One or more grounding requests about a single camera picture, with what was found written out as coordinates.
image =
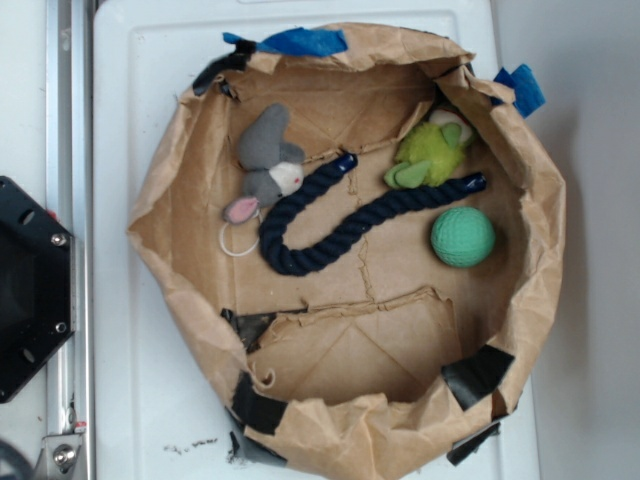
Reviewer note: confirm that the green textured ball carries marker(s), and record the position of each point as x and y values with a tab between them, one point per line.
462	237

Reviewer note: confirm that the brown paper bag bin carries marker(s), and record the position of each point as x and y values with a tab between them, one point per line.
379	363

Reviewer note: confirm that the grey plush mouse toy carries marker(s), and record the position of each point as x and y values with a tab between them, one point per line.
273	166

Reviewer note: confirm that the lime green plush toy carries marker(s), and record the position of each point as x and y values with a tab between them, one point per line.
431	151

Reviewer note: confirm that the blue tape piece top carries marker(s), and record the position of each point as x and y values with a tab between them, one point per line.
296	42

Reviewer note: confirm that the blue tape piece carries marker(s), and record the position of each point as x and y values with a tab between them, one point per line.
296	42
529	96

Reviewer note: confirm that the blue tape piece right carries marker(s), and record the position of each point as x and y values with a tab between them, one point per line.
529	96

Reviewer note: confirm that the dark blue rope toy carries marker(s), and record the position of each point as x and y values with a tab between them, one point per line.
304	233

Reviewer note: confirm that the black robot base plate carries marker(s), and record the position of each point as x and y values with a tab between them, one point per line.
36	307

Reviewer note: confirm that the aluminium extrusion rail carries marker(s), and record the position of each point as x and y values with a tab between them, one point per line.
69	446

